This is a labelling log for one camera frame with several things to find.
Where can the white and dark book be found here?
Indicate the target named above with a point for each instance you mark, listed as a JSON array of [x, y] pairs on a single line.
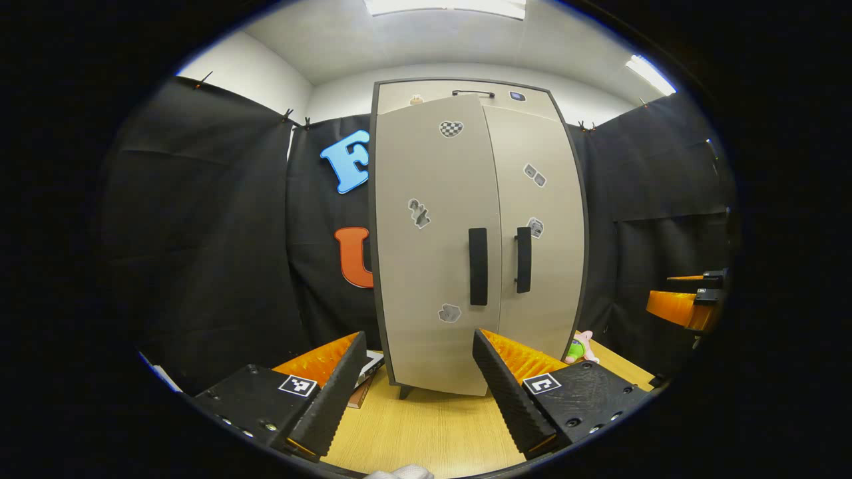
[[371, 367]]

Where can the grey shoe cabinet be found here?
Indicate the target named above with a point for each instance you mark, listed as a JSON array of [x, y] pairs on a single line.
[[399, 90]]

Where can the white printed board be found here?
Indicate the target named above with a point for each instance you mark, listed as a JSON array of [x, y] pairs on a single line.
[[161, 374]]

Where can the grey cabinet door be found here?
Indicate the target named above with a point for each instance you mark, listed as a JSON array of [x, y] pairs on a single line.
[[432, 266], [552, 266]]

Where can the pink and green plush toy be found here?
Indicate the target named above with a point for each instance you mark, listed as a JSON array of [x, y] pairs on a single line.
[[579, 347]]

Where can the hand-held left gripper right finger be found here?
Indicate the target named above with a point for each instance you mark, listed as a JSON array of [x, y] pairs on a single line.
[[511, 399]]

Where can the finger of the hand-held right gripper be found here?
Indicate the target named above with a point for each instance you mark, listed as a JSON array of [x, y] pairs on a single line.
[[715, 278], [675, 306]]

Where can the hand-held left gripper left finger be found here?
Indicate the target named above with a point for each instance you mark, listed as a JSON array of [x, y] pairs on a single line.
[[333, 399]]

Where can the narrow ceiling light panel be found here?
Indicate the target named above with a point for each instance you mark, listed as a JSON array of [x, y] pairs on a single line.
[[651, 74]]

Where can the brown book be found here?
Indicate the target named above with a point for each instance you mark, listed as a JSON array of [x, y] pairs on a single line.
[[359, 396]]

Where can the grey cabinet drawer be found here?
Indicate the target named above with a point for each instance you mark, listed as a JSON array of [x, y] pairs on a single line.
[[432, 92]]

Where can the black backdrop cloth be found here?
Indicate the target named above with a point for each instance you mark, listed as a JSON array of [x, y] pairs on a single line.
[[200, 233]]

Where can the wide ceiling light panel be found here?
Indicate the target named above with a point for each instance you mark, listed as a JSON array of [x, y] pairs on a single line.
[[446, 6]]

